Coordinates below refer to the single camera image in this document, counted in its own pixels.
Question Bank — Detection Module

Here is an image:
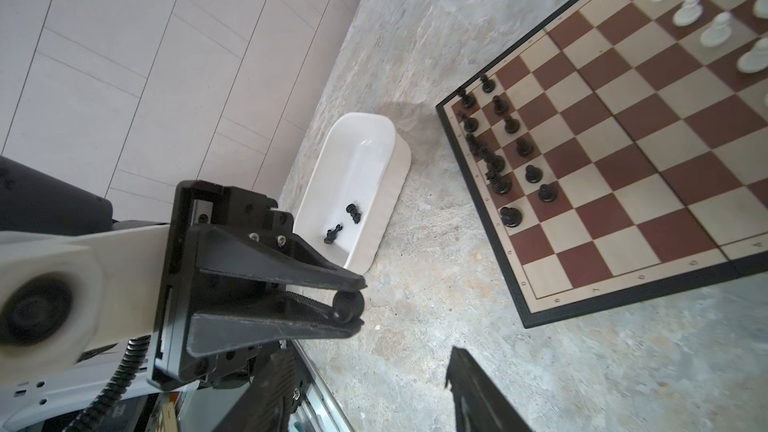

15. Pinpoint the folding chess board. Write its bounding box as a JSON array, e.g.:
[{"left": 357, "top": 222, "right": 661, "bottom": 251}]
[{"left": 436, "top": 0, "right": 767, "bottom": 328}]

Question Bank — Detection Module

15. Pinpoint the black chess king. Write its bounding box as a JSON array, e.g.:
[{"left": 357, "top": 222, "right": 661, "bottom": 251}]
[{"left": 486, "top": 170, "right": 512, "bottom": 195}]

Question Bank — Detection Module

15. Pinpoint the black chess queen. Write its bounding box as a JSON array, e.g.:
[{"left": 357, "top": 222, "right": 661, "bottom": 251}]
[{"left": 499, "top": 207, "right": 523, "bottom": 228}]

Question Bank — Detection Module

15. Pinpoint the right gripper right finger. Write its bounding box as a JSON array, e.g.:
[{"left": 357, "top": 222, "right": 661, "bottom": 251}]
[{"left": 445, "top": 347, "right": 532, "bottom": 432}]

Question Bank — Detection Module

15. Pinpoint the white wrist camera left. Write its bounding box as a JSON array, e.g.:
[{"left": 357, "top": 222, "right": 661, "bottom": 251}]
[{"left": 1, "top": 225, "right": 169, "bottom": 387}]

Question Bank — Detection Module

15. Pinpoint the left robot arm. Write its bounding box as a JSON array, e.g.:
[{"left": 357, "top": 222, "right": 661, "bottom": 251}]
[{"left": 1, "top": 158, "right": 366, "bottom": 391}]

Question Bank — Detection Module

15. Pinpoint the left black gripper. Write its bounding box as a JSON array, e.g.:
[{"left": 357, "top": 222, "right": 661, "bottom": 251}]
[{"left": 148, "top": 181, "right": 366, "bottom": 392}]

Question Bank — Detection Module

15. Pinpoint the white plastic tray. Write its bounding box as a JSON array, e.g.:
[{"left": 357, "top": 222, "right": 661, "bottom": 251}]
[{"left": 294, "top": 112, "right": 411, "bottom": 275}]

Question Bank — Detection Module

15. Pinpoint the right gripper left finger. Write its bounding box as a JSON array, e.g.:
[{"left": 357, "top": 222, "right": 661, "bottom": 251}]
[{"left": 213, "top": 349, "right": 298, "bottom": 432}]

